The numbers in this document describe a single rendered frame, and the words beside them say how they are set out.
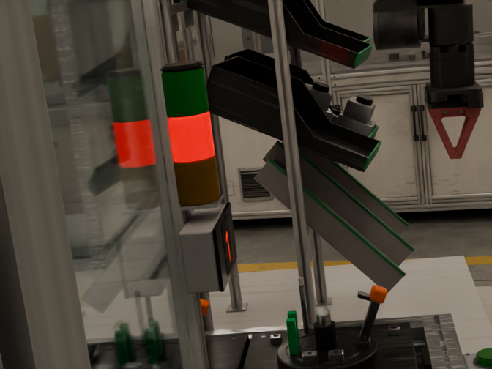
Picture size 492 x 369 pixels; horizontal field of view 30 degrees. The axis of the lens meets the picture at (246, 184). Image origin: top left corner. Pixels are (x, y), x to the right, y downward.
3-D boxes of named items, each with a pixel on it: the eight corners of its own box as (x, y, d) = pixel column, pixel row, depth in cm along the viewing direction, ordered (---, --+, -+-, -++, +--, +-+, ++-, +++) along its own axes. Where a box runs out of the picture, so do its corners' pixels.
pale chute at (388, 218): (394, 241, 172) (409, 224, 170) (384, 263, 160) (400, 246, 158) (280, 143, 174) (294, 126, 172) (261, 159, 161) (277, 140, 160)
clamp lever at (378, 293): (370, 337, 127) (386, 287, 125) (370, 343, 125) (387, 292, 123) (345, 329, 127) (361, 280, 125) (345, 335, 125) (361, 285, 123)
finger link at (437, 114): (431, 163, 122) (427, 94, 120) (427, 153, 129) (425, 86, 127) (483, 160, 121) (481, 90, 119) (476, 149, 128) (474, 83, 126)
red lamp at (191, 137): (217, 150, 105) (212, 108, 104) (211, 159, 100) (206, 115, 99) (175, 154, 106) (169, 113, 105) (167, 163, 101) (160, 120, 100)
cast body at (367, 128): (370, 138, 166) (384, 102, 163) (367, 142, 162) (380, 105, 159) (328, 121, 167) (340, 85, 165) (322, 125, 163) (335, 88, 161)
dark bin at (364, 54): (367, 58, 150) (384, 15, 147) (354, 69, 138) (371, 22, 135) (212, 2, 155) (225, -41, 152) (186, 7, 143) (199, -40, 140)
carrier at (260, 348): (411, 334, 138) (404, 255, 135) (423, 409, 115) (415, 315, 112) (252, 345, 141) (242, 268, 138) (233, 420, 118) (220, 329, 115)
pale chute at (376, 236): (397, 266, 158) (414, 248, 156) (386, 293, 145) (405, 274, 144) (273, 160, 159) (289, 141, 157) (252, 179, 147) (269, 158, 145)
